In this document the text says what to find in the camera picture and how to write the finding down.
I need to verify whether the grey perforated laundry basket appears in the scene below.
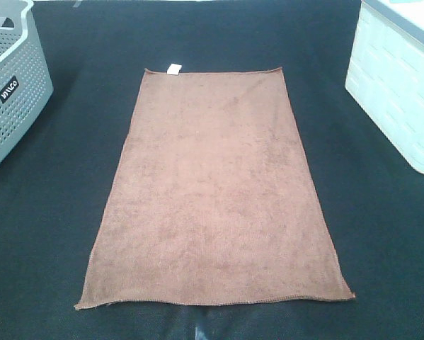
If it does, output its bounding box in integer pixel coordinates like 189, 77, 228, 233
0, 1, 53, 163

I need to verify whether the brown microfiber towel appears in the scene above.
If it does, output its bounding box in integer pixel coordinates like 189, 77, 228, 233
76, 68, 355, 310

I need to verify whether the pale green storage box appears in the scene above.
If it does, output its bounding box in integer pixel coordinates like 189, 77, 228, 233
345, 1, 424, 174

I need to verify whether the white towel care label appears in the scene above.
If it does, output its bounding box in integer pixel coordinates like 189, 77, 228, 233
166, 64, 182, 75

